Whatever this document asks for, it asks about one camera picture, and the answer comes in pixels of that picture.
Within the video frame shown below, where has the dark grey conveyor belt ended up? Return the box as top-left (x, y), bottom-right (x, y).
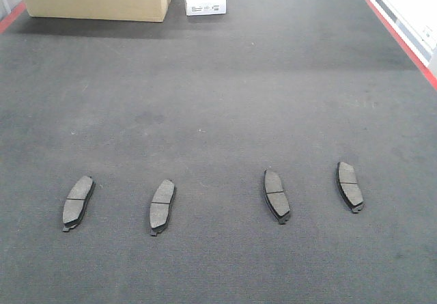
top-left (1, 0), bottom-right (436, 303)

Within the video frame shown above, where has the white machine frame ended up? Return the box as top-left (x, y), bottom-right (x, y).
top-left (378, 0), bottom-right (436, 71)

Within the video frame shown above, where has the dark grey brake pad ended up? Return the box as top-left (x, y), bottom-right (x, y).
top-left (337, 161), bottom-right (364, 214)

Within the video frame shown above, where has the red conveyor edge rail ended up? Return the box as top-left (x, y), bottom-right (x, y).
top-left (365, 0), bottom-right (436, 89)

